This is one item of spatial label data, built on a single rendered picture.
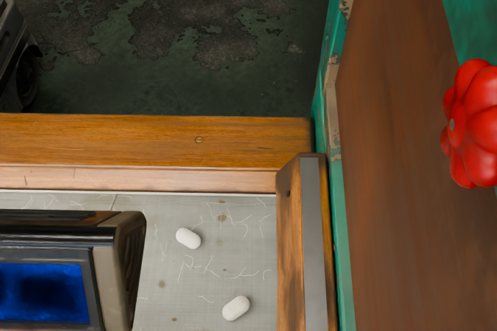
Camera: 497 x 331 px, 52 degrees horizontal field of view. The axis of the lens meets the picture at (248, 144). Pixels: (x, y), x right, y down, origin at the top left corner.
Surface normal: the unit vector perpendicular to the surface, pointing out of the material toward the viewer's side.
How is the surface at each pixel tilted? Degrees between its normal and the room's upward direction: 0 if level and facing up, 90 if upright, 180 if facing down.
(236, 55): 0
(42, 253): 58
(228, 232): 0
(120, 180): 45
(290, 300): 66
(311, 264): 0
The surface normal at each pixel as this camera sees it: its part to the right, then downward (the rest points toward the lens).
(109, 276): -0.02, 0.44
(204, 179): -0.02, 0.23
